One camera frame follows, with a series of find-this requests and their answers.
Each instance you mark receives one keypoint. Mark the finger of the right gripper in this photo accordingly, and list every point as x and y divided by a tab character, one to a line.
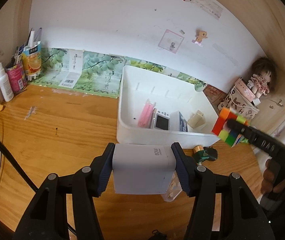
246	131

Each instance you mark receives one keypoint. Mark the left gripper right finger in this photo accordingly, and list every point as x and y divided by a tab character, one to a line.
185	169

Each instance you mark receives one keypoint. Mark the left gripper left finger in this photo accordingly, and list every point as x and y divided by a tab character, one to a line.
105	168

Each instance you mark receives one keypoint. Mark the green bottle gold cap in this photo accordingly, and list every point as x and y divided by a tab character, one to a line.
201	154

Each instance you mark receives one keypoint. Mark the clear acrylic sticker block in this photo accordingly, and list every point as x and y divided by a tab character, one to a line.
173	190

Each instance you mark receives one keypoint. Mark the white 80W charger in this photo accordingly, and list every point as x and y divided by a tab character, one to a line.
142	169

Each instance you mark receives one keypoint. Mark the floss pick box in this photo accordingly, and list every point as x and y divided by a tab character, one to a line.
178	122

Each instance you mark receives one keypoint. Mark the white kids digital camera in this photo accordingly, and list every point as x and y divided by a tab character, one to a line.
160	120

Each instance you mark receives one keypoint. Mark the pink comb with cap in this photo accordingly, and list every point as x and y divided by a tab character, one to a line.
146	114

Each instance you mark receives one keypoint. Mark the beige small box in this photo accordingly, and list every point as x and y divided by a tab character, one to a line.
197	119

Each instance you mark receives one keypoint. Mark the right hand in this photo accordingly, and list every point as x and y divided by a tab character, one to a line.
267	185

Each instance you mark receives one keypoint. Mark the lettered canvas bag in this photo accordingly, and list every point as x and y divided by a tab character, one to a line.
239	103

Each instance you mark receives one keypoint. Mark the pink pencil case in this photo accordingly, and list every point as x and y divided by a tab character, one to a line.
244	90

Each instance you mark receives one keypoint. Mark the brown haired doll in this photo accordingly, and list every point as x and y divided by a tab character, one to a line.
263	77

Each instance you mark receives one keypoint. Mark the white plastic storage bin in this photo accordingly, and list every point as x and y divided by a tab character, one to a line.
170	96

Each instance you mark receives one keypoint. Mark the green leaf paper strip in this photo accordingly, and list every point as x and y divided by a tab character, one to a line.
100	74

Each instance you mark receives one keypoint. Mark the white spray bottle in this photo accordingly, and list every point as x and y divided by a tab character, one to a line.
5	85

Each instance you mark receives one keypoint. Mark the pink can pen holder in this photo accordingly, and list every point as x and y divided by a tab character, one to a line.
16	77

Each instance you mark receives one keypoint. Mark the yellow pony wall sticker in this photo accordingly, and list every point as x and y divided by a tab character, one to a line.
199	38

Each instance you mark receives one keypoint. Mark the pink square wall sticker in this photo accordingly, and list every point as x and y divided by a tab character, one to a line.
171	41

